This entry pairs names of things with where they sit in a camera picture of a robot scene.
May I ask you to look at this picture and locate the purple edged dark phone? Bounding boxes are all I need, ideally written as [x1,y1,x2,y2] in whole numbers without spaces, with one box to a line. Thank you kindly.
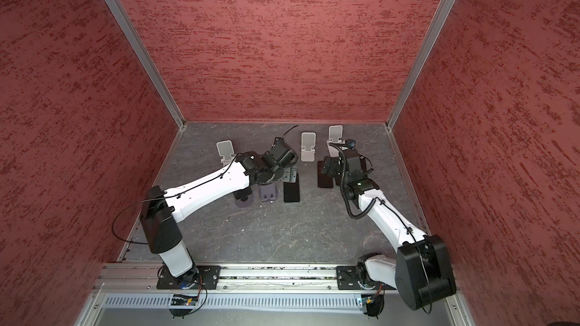
[317,161,334,189]

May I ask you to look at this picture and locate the black phone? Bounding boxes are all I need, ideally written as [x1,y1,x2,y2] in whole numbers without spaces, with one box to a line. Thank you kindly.
[283,180,301,203]

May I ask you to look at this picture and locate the grey purple folding stand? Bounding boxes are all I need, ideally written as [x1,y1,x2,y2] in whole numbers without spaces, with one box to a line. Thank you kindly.
[260,184,278,202]

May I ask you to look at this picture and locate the white stand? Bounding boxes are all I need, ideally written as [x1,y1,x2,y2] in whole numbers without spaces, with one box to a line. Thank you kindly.
[326,125,344,158]
[216,140,236,167]
[301,132,317,162]

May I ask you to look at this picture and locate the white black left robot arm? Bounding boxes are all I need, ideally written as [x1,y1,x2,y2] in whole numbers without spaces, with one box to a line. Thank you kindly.
[140,137,298,279]

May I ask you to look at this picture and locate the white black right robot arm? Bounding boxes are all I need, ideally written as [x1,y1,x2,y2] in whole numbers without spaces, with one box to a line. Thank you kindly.
[320,143,457,312]

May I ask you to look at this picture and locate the right small circuit board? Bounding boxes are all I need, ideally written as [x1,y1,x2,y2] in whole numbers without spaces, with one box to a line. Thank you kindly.
[360,295,385,309]

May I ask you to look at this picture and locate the small circuit board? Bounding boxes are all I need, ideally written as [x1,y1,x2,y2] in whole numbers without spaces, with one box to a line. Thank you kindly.
[360,295,385,309]
[171,294,199,307]

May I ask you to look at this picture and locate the left small circuit board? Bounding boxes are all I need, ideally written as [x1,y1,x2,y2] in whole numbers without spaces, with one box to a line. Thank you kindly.
[171,294,199,307]

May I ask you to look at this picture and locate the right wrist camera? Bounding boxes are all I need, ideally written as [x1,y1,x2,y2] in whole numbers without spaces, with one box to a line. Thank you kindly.
[344,139,356,149]

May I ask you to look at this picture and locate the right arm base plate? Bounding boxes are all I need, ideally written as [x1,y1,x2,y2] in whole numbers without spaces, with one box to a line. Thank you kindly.
[336,264,397,292]

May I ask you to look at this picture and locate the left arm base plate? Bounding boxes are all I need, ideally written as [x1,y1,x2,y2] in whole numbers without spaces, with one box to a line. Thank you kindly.
[156,265,221,290]

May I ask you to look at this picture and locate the white slotted cable duct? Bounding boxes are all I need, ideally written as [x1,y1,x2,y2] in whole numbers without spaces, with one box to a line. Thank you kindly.
[101,294,363,313]

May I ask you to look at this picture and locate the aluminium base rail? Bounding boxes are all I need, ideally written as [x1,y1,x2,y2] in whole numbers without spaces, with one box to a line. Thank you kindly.
[94,263,461,294]

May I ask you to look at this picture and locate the aluminium corner post right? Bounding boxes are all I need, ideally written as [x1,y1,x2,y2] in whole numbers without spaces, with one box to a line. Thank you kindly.
[386,0,456,131]

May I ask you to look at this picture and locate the aluminium corner post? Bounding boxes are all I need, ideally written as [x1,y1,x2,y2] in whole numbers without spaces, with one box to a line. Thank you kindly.
[386,0,456,131]
[104,0,187,131]

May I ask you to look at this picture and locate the aluminium corner post left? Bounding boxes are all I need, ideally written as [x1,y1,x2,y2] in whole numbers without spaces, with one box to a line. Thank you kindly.
[104,0,187,131]

